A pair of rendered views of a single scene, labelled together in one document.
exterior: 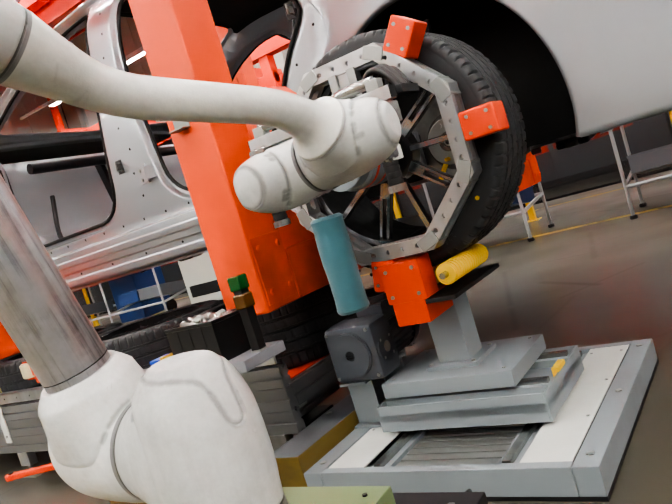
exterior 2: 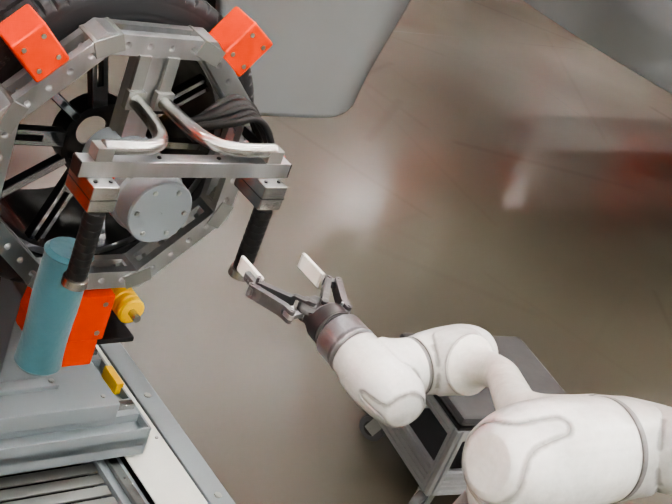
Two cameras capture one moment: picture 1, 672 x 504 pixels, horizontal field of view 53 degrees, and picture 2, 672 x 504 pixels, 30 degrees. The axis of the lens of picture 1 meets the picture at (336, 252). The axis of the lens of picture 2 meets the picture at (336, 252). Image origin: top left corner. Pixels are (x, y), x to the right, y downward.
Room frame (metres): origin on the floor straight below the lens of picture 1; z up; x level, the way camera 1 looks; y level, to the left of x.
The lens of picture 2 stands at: (0.98, 1.80, 1.90)
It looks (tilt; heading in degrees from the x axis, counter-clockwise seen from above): 27 degrees down; 280
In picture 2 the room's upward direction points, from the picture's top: 22 degrees clockwise
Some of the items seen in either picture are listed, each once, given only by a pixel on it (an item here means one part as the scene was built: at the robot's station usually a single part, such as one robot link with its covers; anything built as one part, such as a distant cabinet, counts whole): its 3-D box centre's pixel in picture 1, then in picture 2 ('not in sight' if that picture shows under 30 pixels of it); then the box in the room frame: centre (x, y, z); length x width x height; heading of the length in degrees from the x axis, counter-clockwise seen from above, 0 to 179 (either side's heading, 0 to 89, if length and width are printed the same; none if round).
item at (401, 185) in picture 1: (388, 157); (252, 240); (1.49, -0.17, 0.83); 0.04 x 0.04 x 0.16
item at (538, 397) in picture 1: (480, 388); (13, 401); (1.91, -0.29, 0.13); 0.50 x 0.36 x 0.10; 56
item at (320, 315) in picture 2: not in sight; (321, 316); (1.30, -0.04, 0.83); 0.09 x 0.08 x 0.07; 146
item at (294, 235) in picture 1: (310, 233); not in sight; (2.30, 0.06, 0.69); 0.52 x 0.17 x 0.35; 146
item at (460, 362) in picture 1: (452, 327); (19, 334); (1.92, -0.26, 0.32); 0.40 x 0.30 x 0.28; 56
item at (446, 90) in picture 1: (372, 158); (117, 162); (1.78, -0.16, 0.85); 0.54 x 0.07 x 0.54; 56
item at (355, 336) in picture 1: (388, 352); not in sight; (2.14, -0.07, 0.26); 0.42 x 0.18 x 0.35; 146
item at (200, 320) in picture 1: (210, 335); not in sight; (1.86, 0.40, 0.51); 0.20 x 0.14 x 0.13; 53
